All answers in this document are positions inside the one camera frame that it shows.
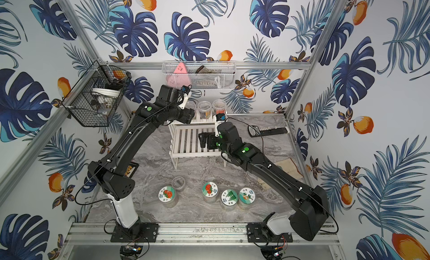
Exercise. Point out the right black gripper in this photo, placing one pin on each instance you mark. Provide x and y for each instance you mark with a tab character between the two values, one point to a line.
212	138

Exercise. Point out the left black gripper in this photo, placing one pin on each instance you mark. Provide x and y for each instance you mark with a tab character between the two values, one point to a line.
187	115

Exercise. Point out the white slatted wooden shelf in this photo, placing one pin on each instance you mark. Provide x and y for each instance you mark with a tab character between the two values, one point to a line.
185	142

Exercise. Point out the clear seed container dark seeds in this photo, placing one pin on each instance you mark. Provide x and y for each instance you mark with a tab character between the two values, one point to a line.
205	110

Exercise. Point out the clear seed container red label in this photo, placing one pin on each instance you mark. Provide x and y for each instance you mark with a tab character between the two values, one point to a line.
218	107

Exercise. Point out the jar with tomato lid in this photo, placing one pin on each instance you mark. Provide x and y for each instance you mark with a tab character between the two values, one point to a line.
168	196

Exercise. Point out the clear seed container front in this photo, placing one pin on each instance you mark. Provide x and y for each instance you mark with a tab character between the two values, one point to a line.
191	106

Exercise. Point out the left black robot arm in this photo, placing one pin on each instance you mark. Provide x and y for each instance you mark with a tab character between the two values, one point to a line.
109	172

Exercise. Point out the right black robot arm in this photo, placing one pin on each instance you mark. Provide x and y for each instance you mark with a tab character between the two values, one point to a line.
310	204

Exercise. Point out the pink triangular packet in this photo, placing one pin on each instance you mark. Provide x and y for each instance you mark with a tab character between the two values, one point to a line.
179	77

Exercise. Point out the jar with strawberry lid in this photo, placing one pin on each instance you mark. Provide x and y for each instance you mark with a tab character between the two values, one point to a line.
210	192

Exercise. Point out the jar with green tree lid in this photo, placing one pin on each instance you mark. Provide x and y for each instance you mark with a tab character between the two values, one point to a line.
229	199

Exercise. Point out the white bowl in basket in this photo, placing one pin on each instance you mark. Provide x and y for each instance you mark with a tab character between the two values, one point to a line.
105	93

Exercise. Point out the jar with pineapple lid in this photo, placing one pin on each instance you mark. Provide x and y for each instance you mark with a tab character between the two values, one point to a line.
247	197

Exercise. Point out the white mesh wall basket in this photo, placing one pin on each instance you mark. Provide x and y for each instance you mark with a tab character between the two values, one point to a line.
206	75

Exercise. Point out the black wire basket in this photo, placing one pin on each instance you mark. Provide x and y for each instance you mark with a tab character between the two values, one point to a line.
93	101

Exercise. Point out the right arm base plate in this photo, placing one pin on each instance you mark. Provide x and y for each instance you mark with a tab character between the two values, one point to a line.
260	233

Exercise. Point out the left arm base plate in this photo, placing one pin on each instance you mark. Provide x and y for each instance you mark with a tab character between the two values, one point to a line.
137	233

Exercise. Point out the aluminium mounting rail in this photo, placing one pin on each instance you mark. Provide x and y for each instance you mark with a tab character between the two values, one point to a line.
186	234

